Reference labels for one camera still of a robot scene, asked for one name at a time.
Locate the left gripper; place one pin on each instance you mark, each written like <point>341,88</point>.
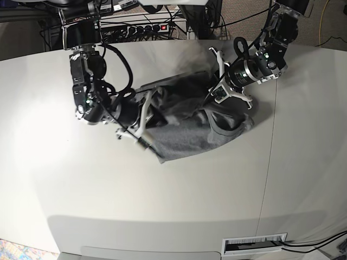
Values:
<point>215,77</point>

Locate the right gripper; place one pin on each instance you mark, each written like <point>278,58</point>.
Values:
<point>149,115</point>

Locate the grey T-shirt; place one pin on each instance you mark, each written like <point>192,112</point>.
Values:
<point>193,127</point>

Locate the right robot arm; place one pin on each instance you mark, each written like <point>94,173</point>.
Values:
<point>95,99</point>

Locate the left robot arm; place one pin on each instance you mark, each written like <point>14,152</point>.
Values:
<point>263,59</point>

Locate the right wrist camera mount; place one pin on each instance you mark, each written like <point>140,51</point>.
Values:
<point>139,135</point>

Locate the black power strip red switch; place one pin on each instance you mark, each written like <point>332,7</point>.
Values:
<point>134,33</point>

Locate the white table cable grommet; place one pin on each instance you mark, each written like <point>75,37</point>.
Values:
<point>252,245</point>

